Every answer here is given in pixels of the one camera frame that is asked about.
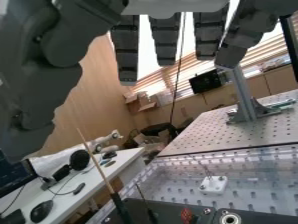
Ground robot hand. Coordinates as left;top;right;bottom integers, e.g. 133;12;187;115
0;0;298;164

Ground cardboard box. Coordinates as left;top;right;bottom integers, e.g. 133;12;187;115
123;90;160;115

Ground small white jointed device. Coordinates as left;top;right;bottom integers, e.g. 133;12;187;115
85;129;125;155

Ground black headphones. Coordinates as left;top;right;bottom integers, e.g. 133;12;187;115
68;149;92;172

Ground white desk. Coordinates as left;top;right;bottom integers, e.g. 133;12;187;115
0;146;147;224

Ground computer screen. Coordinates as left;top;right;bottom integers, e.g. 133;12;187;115
0;149;40;199

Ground thin stick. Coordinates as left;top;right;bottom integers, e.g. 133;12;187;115
76;127;136;224

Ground black computer mouse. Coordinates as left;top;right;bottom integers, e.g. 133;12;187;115
30;199;55;224

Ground clear box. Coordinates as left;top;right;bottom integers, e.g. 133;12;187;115
87;143;298;224

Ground black cable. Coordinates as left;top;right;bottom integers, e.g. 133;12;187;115
169;12;188;125

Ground metal post bracket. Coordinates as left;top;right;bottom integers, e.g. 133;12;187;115
217;64;298;125

